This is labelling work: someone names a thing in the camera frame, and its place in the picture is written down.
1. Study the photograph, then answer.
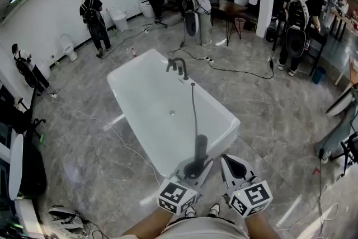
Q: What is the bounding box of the black power cable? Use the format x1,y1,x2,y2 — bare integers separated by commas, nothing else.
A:
167,33,275,81

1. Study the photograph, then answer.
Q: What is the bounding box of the white backpack rig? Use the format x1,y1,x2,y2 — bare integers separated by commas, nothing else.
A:
325,88,356,118
284,0,310,59
48,205,86,235
182,0,200,37

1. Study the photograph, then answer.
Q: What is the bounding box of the white bathtub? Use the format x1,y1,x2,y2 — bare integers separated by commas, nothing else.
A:
106,49,241,180

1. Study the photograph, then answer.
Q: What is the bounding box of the person's right forearm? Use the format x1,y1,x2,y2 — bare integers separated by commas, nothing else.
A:
243,211,281,239

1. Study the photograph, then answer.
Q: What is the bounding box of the black shower hose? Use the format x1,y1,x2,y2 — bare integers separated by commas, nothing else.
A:
190,82,200,137

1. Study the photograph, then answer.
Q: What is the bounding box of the dark wooden table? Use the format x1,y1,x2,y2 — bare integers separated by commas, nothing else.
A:
210,0,250,47

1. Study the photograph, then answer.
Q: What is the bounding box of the white toilet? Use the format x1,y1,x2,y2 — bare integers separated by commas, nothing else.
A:
106,6,129,32
59,33,79,63
136,0,156,18

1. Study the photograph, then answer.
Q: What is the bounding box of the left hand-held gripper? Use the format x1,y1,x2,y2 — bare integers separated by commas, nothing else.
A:
157,158,215,217

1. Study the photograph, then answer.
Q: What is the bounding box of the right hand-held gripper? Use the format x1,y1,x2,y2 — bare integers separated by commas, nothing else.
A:
220,154,274,218

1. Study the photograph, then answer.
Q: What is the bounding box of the person's right shoe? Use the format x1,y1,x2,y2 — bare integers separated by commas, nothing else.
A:
207,203,221,218

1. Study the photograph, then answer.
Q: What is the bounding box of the black curved faucet spout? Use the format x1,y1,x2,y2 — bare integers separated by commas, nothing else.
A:
166,57,190,81

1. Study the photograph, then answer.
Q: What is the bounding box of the blue waste bin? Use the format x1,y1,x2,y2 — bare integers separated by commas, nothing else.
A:
311,65,327,85

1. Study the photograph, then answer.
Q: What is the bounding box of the pink waste bin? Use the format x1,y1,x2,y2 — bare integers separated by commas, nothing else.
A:
234,17,247,34

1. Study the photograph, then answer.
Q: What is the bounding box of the black office chair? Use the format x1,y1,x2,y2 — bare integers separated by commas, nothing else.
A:
15,86,47,146

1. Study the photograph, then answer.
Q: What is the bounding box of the person's white shirt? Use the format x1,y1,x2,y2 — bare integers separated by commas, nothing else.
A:
161,216,250,239

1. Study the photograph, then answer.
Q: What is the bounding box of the person's left forearm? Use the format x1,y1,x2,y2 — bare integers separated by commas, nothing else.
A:
123,206,180,239

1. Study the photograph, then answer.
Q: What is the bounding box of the black backpack rig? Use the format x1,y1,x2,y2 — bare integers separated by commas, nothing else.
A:
83,0,109,40
15,57,39,88

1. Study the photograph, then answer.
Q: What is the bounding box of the light wooden table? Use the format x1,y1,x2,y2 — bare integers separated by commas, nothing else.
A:
334,54,358,87

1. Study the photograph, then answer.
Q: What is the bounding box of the black tripod stand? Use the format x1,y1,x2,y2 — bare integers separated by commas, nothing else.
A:
337,131,358,177

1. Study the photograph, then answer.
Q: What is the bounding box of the black shower head with hose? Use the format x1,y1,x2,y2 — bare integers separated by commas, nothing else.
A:
194,134,209,170

